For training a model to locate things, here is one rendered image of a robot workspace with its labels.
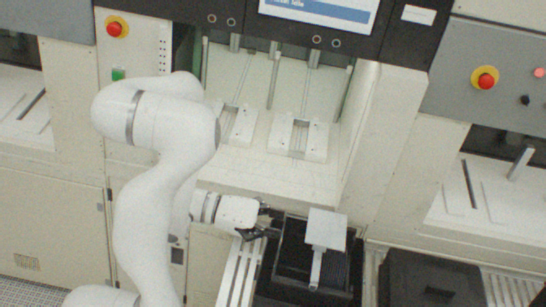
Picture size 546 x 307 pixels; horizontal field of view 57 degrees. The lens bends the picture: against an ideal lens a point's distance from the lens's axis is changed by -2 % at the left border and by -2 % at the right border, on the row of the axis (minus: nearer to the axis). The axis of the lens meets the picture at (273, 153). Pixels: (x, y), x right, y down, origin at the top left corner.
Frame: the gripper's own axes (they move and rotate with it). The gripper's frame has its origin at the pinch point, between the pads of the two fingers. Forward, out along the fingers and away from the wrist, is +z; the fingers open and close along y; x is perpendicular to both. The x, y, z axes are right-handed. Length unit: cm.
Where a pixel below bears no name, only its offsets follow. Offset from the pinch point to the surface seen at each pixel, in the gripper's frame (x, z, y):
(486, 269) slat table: -29, 71, -29
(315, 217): 2.7, 9.4, -2.7
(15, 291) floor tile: -106, -104, -26
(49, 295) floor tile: -106, -89, -28
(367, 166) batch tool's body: 4.3, 21.9, -25.5
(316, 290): -7.5, 13.2, 11.7
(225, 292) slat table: -29.9, -9.7, 2.7
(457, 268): -19, 57, -17
